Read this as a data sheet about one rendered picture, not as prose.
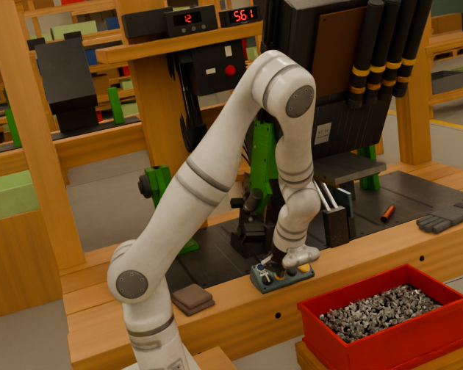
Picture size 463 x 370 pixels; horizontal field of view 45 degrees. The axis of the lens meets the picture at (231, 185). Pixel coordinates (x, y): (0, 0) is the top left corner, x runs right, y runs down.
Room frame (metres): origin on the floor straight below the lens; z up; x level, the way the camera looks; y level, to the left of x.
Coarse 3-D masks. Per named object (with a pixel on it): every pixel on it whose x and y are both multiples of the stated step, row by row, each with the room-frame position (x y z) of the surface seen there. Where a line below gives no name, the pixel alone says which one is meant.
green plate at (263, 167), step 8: (256, 120) 1.61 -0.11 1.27; (256, 128) 1.60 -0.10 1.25; (264, 128) 1.55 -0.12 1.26; (272, 128) 1.52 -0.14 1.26; (256, 136) 1.60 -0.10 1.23; (264, 136) 1.55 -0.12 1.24; (272, 136) 1.52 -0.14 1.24; (256, 144) 1.59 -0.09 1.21; (264, 144) 1.54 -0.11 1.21; (272, 144) 1.53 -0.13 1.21; (256, 152) 1.58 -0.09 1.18; (264, 152) 1.54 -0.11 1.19; (272, 152) 1.53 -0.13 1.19; (256, 160) 1.58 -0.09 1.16; (264, 160) 1.53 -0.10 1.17; (272, 160) 1.53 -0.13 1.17; (256, 168) 1.57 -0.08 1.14; (264, 168) 1.52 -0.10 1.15; (272, 168) 1.53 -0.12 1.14; (256, 176) 1.56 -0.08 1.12; (264, 176) 1.52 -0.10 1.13; (272, 176) 1.53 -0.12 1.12; (256, 184) 1.56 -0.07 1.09
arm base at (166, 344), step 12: (132, 336) 0.90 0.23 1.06; (144, 336) 0.89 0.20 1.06; (156, 336) 0.89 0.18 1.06; (168, 336) 0.90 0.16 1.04; (132, 348) 0.92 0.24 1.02; (144, 348) 0.89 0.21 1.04; (156, 348) 0.89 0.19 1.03; (168, 348) 0.90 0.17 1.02; (180, 348) 0.92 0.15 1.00; (144, 360) 0.90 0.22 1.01; (156, 360) 0.89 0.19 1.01; (168, 360) 0.89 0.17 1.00; (180, 360) 0.91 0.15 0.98
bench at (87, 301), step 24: (408, 168) 2.08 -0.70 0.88; (432, 168) 2.03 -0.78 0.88; (456, 168) 1.98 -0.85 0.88; (216, 216) 1.93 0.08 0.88; (96, 264) 1.68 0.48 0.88; (72, 288) 1.53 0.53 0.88; (96, 288) 1.50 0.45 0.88; (72, 312) 1.38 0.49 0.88; (96, 312) 1.35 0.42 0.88; (120, 312) 1.33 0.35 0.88
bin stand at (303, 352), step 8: (296, 344) 1.16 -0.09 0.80; (304, 344) 1.16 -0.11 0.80; (296, 352) 1.17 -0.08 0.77; (304, 352) 1.13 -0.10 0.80; (456, 352) 1.03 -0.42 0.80; (304, 360) 1.14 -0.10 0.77; (312, 360) 1.09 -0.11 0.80; (432, 360) 1.02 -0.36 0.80; (440, 360) 1.01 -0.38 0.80; (448, 360) 1.01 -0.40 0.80; (456, 360) 1.00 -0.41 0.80; (304, 368) 1.14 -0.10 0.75; (312, 368) 1.09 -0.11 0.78; (320, 368) 1.06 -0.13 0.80; (416, 368) 1.00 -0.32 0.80; (424, 368) 1.00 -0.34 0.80; (432, 368) 0.99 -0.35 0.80; (440, 368) 0.99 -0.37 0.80; (448, 368) 1.00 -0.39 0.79; (456, 368) 1.00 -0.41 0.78
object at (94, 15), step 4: (92, 12) 11.32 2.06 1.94; (96, 12) 11.34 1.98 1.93; (100, 12) 11.35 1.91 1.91; (104, 12) 11.37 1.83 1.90; (108, 12) 11.39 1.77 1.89; (112, 12) 11.41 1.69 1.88; (116, 12) 11.43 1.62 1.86; (88, 16) 11.30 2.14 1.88; (92, 16) 11.31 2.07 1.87; (96, 16) 11.33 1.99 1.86; (100, 16) 11.35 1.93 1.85; (104, 16) 11.37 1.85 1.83; (108, 16) 11.39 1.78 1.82; (112, 16) 11.41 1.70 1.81; (88, 20) 11.29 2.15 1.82; (92, 20) 11.31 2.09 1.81; (96, 20) 11.33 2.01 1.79; (100, 20) 11.35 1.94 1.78; (104, 20) 11.37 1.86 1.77; (96, 24) 11.32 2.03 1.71
